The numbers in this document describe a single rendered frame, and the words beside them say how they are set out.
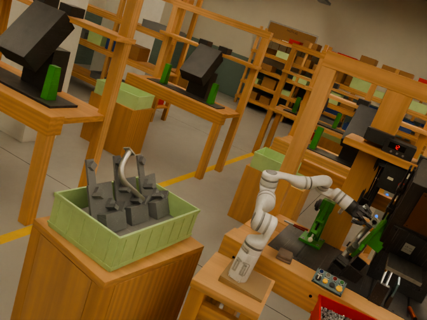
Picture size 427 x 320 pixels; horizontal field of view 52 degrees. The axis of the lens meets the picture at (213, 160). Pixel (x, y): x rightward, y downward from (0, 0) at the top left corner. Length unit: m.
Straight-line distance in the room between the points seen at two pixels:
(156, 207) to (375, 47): 10.58
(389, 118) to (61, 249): 1.82
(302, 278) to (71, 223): 1.11
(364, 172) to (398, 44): 9.85
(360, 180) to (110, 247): 1.48
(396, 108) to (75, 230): 1.77
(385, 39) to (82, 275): 11.17
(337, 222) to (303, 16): 10.47
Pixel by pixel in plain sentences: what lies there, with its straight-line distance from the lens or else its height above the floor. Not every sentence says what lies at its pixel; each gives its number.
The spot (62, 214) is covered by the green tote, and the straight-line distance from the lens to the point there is 2.05.
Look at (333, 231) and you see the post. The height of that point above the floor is 0.97.
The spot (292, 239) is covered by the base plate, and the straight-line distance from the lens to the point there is 2.56.
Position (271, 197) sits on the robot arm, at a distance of 2.04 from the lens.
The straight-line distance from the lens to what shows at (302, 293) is 2.24.
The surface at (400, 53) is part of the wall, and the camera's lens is 12.33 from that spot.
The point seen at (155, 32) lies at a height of 1.41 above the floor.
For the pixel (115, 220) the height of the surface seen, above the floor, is 0.90.
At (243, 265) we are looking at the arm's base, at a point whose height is 0.95.
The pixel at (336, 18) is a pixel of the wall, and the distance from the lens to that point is 12.64.
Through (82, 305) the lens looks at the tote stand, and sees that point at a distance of 2.00.
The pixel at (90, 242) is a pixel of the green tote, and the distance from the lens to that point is 1.95.
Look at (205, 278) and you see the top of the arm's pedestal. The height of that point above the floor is 0.85.
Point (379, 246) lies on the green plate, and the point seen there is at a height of 1.13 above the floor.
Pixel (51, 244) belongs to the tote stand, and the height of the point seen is 0.75.
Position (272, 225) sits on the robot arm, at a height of 1.18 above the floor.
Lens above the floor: 1.87
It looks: 17 degrees down
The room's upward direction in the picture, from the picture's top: 20 degrees clockwise
